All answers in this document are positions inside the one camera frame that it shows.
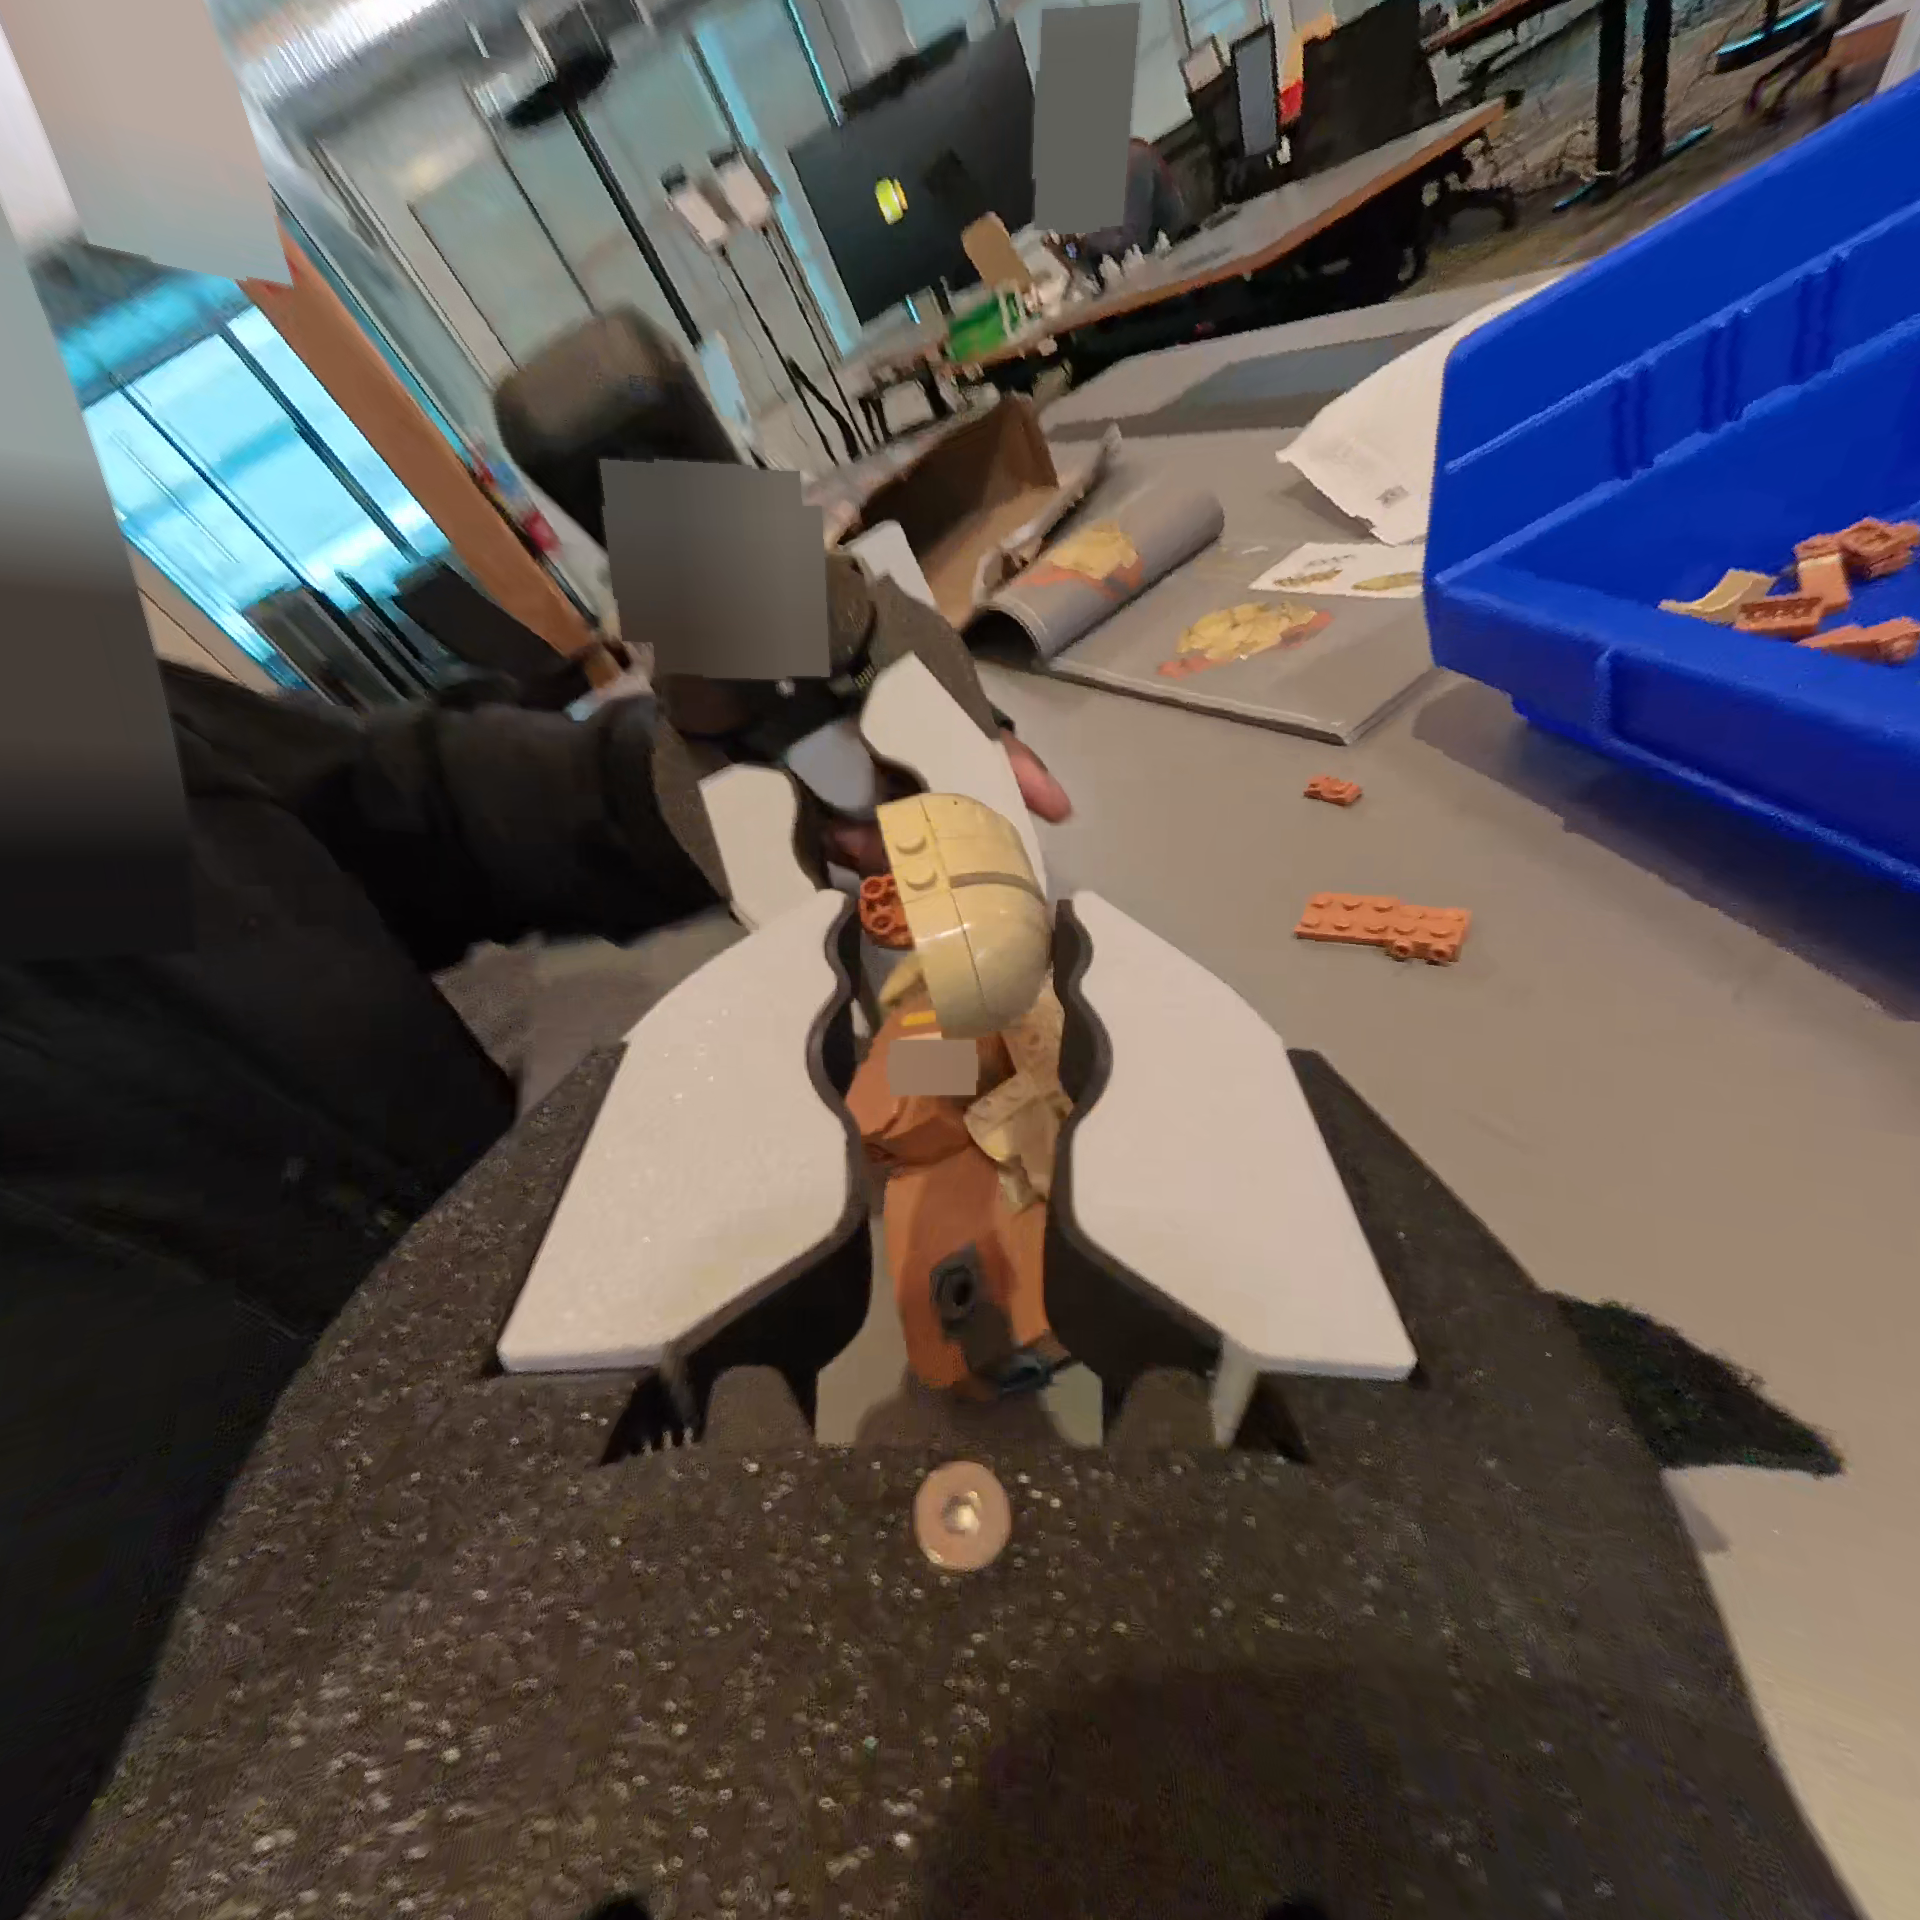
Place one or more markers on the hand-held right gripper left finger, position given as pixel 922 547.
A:
pixel 691 1169

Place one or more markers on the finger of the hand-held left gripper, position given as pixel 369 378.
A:
pixel 757 838
pixel 947 732

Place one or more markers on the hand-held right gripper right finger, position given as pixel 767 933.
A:
pixel 1213 1185

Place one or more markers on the tan curved brick assembly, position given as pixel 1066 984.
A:
pixel 971 914

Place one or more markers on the brown and tan brick figure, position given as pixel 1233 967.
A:
pixel 963 1215

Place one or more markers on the person's left forearm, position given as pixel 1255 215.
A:
pixel 451 812

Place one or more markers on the wooden-edged office desk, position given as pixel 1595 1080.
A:
pixel 1276 225

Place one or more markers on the person's left hand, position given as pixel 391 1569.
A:
pixel 1044 779

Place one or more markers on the open cardboard box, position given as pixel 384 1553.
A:
pixel 974 492

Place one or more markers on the grey instruction booklet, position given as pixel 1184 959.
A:
pixel 1170 600

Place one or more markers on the black floor lamp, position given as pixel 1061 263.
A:
pixel 563 92

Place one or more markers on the brown brick plate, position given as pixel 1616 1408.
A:
pixel 1380 926

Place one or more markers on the large black screen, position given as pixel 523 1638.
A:
pixel 914 179

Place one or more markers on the green box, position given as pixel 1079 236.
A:
pixel 990 324

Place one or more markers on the small brown two-stud plate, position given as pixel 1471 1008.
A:
pixel 1330 791

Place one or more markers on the small printed paper sheet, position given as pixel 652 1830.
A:
pixel 1334 571

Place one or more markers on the person's black jacket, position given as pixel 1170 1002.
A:
pixel 180 1278

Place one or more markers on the white paper sheets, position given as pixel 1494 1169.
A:
pixel 1380 434

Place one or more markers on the computer monitor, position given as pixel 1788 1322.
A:
pixel 1255 92

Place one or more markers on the blue plastic bin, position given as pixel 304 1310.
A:
pixel 1650 450

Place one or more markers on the black office chair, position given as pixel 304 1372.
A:
pixel 1360 69

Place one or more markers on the pile of small bricks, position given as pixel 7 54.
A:
pixel 1798 590

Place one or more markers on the wooden post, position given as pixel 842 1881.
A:
pixel 433 466

